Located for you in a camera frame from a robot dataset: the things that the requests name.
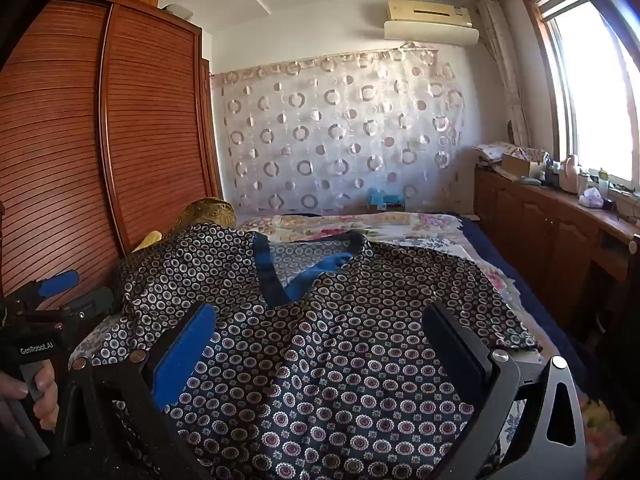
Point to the floral bed blanket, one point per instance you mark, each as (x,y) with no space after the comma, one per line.
(400,232)

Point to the wooden louvered wardrobe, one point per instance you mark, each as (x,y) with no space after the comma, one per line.
(95,135)

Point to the wall air conditioner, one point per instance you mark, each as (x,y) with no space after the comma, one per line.
(430,21)

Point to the circle-patterned sheer curtain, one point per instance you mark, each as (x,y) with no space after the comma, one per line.
(340,130)

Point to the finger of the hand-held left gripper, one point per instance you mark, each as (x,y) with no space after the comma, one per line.
(59,283)

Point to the cardboard box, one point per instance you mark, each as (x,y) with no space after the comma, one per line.
(520,163)

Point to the navy circle-patterned shirt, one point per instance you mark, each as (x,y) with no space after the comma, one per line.
(310,350)

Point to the yellow plush toy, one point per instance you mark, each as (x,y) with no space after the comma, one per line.
(147,240)

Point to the blue plastic toy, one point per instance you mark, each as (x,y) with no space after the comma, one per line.
(384,199)

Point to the white tissue pack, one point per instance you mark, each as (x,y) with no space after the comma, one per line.
(591,197)

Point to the beige window drape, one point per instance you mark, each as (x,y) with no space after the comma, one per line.
(502,65)

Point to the floral folded cloth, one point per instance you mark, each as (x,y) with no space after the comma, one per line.
(505,150)

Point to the person's left hand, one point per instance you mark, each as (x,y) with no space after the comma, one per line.
(35,400)

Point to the wooden window cabinet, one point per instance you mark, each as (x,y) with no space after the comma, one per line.
(550,240)

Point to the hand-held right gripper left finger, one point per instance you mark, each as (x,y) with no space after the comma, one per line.
(186,355)

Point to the brown plush toy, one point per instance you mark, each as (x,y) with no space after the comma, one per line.
(207,212)

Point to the window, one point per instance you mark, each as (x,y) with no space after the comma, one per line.
(590,75)

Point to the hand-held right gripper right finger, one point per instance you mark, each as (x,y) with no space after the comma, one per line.
(452,355)

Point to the cream plastic bottle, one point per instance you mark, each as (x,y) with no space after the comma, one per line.
(569,172)

